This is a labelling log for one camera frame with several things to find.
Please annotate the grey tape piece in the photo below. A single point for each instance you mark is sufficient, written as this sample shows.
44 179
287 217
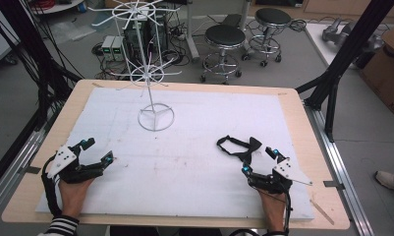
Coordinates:
333 185
32 170

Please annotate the white shoe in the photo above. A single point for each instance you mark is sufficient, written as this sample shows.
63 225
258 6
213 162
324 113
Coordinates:
391 181

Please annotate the black computer tower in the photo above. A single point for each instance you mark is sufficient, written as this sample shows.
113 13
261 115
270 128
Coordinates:
142 34

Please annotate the black metal frame post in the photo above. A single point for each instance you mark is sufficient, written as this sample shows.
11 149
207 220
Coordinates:
345 55
30 42

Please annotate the person's left hand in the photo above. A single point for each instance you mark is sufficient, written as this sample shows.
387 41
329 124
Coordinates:
74 196

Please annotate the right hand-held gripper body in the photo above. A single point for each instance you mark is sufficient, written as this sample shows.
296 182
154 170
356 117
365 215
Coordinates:
288 170

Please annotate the aluminium rail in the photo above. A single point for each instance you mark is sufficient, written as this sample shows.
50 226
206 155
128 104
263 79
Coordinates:
11 170
338 170

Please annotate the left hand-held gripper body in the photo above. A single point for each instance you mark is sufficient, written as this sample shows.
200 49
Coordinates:
63 159

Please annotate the thin wooden stick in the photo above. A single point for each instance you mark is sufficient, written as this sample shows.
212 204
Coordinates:
322 212

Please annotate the grey power supply unit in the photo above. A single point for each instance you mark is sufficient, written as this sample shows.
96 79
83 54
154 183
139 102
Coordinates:
107 47
118 47

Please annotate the black bow tie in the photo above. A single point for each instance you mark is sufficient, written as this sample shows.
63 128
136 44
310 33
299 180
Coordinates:
247 152

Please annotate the brown cardboard box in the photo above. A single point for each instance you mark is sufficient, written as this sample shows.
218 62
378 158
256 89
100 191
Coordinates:
386 69

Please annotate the white cloth mat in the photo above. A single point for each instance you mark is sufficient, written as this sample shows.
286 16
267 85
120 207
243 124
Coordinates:
191 137

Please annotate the grey robot part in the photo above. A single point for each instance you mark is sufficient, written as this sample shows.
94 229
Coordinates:
345 32

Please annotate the black round stool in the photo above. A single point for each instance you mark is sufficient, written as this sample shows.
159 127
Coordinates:
272 17
224 36

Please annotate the blue tape roll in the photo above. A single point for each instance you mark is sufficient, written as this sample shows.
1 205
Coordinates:
82 6

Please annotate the person's right hand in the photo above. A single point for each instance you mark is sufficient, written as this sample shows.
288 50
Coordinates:
275 209

